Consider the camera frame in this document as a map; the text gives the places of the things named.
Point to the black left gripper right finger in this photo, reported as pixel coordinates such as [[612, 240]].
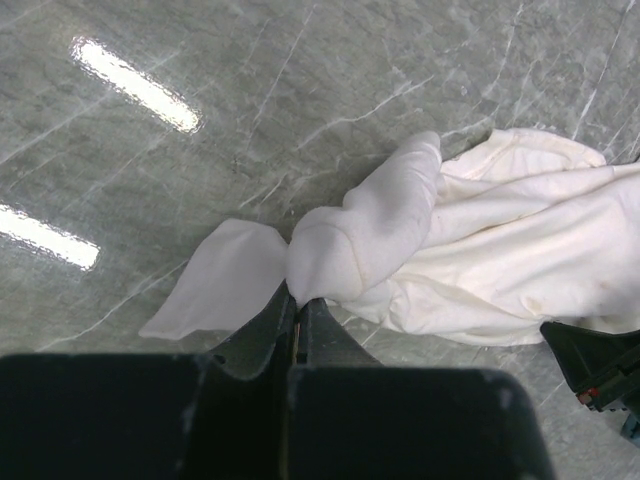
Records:
[[350, 417]]

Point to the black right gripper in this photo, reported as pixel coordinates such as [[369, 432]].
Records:
[[601, 369]]

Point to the cream white t shirt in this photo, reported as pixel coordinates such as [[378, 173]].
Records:
[[523, 228]]

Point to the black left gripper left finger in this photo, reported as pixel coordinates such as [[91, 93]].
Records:
[[212, 415]]

